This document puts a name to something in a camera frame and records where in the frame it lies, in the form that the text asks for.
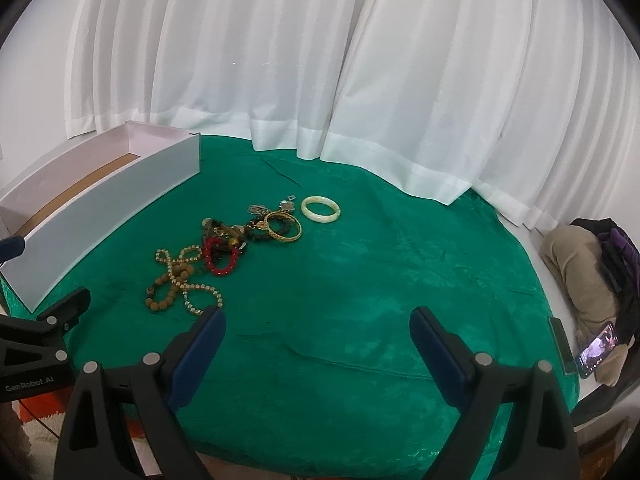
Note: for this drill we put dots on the white cardboard box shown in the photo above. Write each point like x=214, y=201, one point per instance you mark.
x=73, y=198

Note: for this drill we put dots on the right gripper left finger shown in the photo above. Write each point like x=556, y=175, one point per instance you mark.
x=95, y=442

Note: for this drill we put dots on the dark purple clothing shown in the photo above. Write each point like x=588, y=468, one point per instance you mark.
x=619, y=262

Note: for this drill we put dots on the orange white fluffy rug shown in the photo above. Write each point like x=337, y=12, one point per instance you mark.
x=30, y=430

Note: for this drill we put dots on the green patterned table cloth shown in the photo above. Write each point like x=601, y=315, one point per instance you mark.
x=317, y=373

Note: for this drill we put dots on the white jade bangle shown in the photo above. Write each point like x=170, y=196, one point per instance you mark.
x=320, y=209

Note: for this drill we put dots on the smartphone with lit screen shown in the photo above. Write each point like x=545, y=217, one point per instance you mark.
x=597, y=351

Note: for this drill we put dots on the gold chain bangle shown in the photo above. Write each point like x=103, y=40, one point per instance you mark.
x=283, y=227

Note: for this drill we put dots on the beige folded clothing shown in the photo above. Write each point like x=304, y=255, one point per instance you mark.
x=575, y=257

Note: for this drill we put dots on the white curtain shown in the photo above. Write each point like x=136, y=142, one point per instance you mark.
x=533, y=104

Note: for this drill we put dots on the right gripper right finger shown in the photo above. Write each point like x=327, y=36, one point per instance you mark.
x=539, y=442

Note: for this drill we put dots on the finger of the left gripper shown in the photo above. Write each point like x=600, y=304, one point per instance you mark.
x=11, y=247
x=41, y=338

